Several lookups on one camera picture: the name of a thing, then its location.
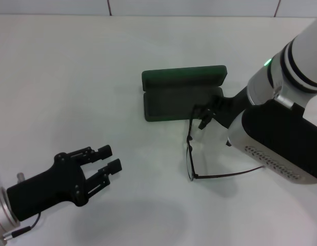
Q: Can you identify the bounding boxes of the green glasses case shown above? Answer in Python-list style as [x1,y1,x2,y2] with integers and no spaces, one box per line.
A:
[142,65,228,122]

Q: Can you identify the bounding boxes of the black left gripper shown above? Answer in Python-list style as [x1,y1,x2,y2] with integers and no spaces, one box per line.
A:
[6,145,123,222]

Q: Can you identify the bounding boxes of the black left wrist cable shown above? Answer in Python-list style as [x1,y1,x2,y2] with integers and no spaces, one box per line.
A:
[0,212,44,241]

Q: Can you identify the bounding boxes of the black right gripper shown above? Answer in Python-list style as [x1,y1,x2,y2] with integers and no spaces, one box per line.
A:
[198,87,251,130]

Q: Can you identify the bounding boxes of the black glasses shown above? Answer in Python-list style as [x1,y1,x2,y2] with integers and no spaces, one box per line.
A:
[186,104,267,182]

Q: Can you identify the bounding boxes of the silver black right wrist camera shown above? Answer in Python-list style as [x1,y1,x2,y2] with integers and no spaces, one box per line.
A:
[226,98,317,185]

